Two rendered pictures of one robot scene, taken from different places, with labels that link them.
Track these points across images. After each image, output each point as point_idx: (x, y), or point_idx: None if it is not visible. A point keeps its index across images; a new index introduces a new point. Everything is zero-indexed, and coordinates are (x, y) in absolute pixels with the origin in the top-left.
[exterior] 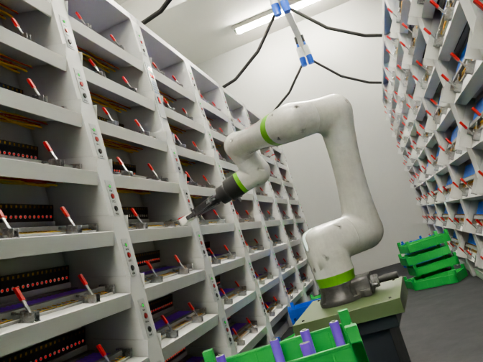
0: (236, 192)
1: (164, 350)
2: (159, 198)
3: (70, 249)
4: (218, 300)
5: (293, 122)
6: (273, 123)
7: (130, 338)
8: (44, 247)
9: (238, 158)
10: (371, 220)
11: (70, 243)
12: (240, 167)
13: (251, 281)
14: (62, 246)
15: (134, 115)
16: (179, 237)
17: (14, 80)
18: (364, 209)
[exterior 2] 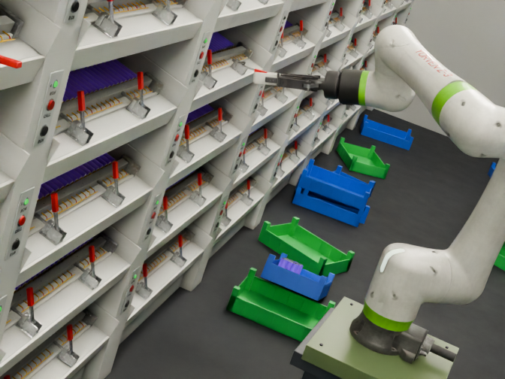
0: (349, 100)
1: (149, 252)
2: None
3: (124, 143)
4: (233, 174)
5: (479, 143)
6: (456, 117)
7: (122, 232)
8: (104, 149)
9: (385, 68)
10: (474, 283)
11: (128, 137)
12: (377, 77)
13: (283, 132)
14: (119, 141)
15: None
16: (240, 88)
17: None
18: (477, 267)
